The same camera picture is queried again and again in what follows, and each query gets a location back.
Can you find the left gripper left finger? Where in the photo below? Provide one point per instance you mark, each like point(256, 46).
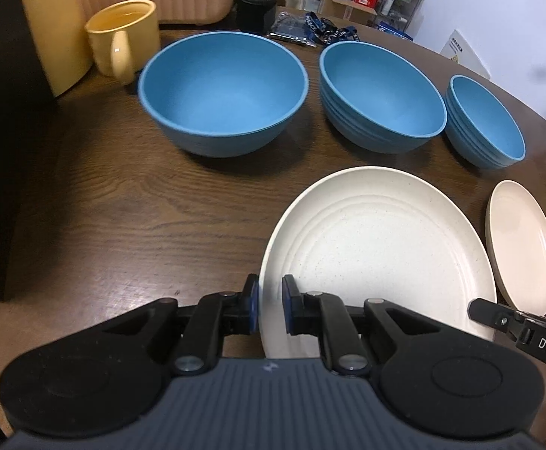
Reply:
point(204, 327)

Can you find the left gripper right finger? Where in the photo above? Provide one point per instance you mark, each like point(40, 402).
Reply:
point(325, 317)

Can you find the cream plate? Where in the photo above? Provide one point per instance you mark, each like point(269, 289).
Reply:
point(373, 232)
point(516, 242)

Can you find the blue bowl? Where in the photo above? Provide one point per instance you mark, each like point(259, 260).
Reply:
point(479, 126)
point(377, 99)
point(224, 93)

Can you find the yellow mug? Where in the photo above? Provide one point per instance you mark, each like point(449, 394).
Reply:
point(123, 38)

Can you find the black paper bag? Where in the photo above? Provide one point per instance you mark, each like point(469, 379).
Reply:
point(6, 126)

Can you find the black cup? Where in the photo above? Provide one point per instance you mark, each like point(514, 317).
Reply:
point(255, 16)

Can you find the yellow thermos jug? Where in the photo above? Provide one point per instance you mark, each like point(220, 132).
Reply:
point(59, 35)

